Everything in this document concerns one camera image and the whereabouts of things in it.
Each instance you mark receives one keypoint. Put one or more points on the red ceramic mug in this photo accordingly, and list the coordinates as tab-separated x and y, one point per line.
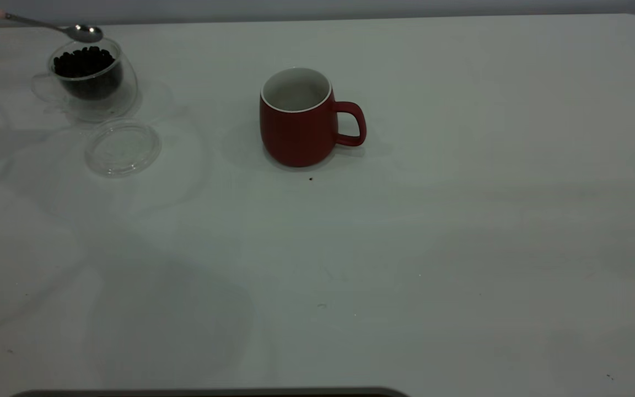
295	138

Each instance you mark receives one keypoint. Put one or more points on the dark coffee beans pile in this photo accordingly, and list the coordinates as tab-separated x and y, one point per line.
83	63

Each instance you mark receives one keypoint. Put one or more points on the clear round glass lid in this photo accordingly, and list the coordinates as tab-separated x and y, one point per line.
122	149

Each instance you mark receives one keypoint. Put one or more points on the clear double wall glass cup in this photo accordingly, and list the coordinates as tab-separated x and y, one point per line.
124	96

